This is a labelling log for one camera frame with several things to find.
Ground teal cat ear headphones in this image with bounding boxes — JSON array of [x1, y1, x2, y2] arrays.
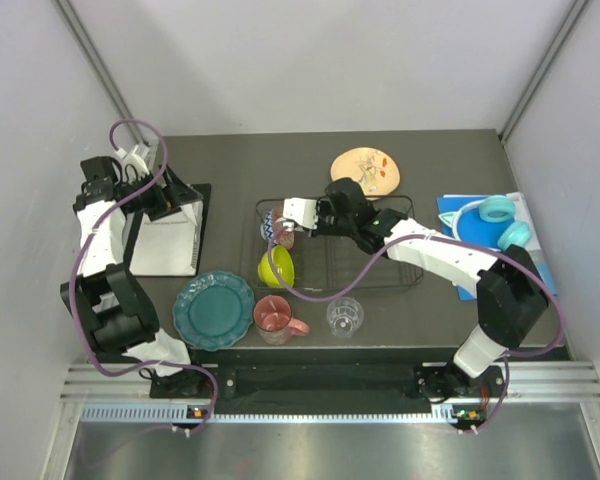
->
[[437, 194, 534, 251]]

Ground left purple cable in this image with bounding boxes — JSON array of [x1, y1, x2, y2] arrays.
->
[[69, 118, 221, 434]]

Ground lime green bowl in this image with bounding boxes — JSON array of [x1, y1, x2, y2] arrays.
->
[[257, 245, 296, 288]]

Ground black clipboard with paper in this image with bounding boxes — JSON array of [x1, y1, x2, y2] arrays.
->
[[124, 183, 212, 277]]

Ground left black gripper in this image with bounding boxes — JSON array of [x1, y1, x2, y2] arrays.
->
[[124, 162, 201, 221]]

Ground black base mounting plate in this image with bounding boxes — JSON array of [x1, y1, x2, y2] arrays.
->
[[149, 347, 511, 401]]

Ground blue folder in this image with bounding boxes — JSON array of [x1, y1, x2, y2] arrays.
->
[[437, 192, 557, 301]]

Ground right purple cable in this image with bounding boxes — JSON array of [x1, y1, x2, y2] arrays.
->
[[267, 219, 567, 434]]

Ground blue red patterned bowl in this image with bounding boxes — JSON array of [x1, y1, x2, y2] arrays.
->
[[260, 206, 295, 250]]

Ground purple cable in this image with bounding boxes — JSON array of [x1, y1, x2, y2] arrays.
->
[[267, 219, 567, 434], [69, 118, 221, 434]]

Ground grey slotted cable duct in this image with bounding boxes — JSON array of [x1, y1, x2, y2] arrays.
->
[[79, 402, 481, 424]]

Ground pink glass mug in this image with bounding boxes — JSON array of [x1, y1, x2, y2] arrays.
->
[[253, 295, 310, 345]]

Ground clear drinking glass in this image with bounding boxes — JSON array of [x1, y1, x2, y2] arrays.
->
[[326, 297, 364, 338]]

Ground peach bird pattern plate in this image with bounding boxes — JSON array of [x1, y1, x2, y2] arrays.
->
[[330, 147, 401, 201]]

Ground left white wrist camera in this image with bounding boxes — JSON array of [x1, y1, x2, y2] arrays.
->
[[115, 143, 151, 183]]

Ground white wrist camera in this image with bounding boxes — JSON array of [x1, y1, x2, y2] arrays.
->
[[282, 197, 318, 232], [115, 143, 151, 183]]

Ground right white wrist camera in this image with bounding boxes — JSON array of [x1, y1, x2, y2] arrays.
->
[[282, 197, 318, 232]]

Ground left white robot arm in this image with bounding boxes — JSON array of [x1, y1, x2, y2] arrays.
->
[[60, 152, 207, 397]]

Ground teal scalloped plate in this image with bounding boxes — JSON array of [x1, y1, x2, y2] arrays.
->
[[172, 271, 255, 352]]

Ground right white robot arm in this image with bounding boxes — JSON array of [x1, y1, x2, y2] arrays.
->
[[305, 178, 549, 396]]

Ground aluminium rail frame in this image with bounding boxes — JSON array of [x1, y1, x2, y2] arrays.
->
[[60, 362, 600, 403]]

